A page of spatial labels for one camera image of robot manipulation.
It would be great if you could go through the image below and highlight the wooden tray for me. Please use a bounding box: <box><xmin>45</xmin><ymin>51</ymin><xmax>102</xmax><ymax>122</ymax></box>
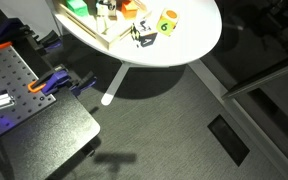
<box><xmin>53</xmin><ymin>0</ymin><xmax>153</xmax><ymax>51</ymax></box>

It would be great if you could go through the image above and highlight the white table base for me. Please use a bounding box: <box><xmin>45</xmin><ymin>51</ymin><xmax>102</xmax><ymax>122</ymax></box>
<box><xmin>101</xmin><ymin>61</ymin><xmax>132</xmax><ymax>106</ymax></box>

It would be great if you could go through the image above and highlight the black white letter A block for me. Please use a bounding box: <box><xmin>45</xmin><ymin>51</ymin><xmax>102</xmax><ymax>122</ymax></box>
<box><xmin>130</xmin><ymin>19</ymin><xmax>159</xmax><ymax>48</ymax></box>

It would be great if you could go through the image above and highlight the orange block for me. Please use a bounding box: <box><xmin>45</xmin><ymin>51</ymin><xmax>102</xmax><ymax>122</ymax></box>
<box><xmin>120</xmin><ymin>0</ymin><xmax>139</xmax><ymax>20</ymax></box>

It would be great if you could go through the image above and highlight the black stand table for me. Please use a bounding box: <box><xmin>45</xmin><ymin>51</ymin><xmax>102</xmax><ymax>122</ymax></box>
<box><xmin>0</xmin><ymin>88</ymin><xmax>102</xmax><ymax>180</ymax></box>

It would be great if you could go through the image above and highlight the black perforated breadboard plate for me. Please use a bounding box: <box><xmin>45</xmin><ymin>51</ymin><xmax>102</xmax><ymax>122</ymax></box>
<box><xmin>0</xmin><ymin>44</ymin><xmax>57</xmax><ymax>146</ymax></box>

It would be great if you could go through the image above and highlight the green block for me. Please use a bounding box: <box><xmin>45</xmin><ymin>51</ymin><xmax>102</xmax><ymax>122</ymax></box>
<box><xmin>65</xmin><ymin>0</ymin><xmax>90</xmax><ymax>18</ymax></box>

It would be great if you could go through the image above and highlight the dark floor hatch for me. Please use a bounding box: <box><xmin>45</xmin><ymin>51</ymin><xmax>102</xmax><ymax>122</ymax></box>
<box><xmin>207</xmin><ymin>114</ymin><xmax>251</xmax><ymax>167</ymax></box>

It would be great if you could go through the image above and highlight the purple clamp with orange trigger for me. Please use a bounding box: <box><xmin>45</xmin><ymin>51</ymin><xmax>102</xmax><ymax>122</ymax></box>
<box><xmin>27</xmin><ymin>64</ymin><xmax>98</xmax><ymax>98</ymax></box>
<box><xmin>0</xmin><ymin>18</ymin><xmax>63</xmax><ymax>51</ymax></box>

